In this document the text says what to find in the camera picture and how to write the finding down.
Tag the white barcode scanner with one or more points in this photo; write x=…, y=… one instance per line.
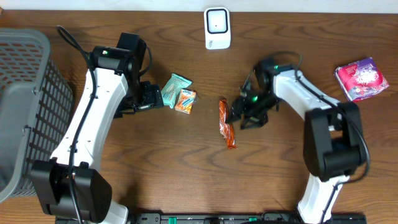
x=217, y=28

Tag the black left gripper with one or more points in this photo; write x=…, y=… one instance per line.
x=152, y=97

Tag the orange red snack bar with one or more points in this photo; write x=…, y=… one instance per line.
x=226, y=130

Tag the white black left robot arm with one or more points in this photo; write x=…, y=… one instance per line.
x=69, y=185

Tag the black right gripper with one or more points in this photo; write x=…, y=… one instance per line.
x=246, y=109

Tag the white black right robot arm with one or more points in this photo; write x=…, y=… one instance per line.
x=333, y=141

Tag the orange toilet tissue pack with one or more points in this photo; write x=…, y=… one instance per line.
x=185, y=101

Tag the grey plastic basket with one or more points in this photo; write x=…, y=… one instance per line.
x=36, y=105

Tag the pink purple pad package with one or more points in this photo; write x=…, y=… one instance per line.
x=361, y=79

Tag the teal flushable wipes pack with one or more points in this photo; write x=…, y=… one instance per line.
x=172, y=89

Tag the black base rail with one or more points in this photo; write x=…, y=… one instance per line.
x=268, y=217

